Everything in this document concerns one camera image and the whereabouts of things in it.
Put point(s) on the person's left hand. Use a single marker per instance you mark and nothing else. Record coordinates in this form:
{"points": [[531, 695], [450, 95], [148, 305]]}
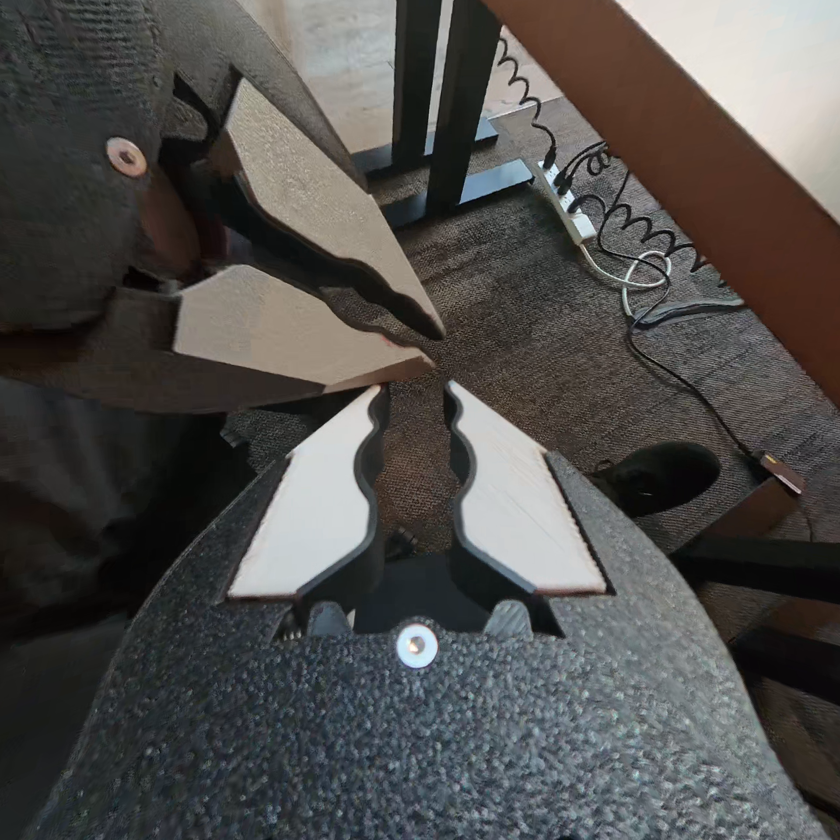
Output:
{"points": [[167, 229]]}

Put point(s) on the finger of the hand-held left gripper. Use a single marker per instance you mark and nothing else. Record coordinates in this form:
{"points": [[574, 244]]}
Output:
{"points": [[262, 328], [308, 184]]}

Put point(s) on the white power strip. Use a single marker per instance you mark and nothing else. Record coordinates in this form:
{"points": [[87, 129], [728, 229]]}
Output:
{"points": [[571, 203]]}

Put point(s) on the person's black clothing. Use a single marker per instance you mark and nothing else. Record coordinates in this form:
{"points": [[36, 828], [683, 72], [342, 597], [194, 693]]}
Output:
{"points": [[98, 492]]}

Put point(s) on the grey desk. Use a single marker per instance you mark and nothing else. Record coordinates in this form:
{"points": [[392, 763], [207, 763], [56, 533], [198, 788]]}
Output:
{"points": [[754, 79]]}

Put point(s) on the person's black shoe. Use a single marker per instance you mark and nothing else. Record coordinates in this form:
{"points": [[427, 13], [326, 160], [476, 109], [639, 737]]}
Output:
{"points": [[663, 479]]}

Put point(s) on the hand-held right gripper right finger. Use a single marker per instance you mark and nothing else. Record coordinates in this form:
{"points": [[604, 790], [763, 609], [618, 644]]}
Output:
{"points": [[525, 518]]}

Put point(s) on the black desk leg frame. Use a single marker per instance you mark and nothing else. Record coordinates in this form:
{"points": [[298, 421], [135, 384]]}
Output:
{"points": [[459, 98]]}

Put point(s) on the black chair base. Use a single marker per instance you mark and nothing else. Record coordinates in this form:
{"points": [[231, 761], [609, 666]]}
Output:
{"points": [[774, 564]]}

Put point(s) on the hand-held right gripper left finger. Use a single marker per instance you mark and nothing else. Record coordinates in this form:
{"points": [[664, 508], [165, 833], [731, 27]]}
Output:
{"points": [[308, 518]]}

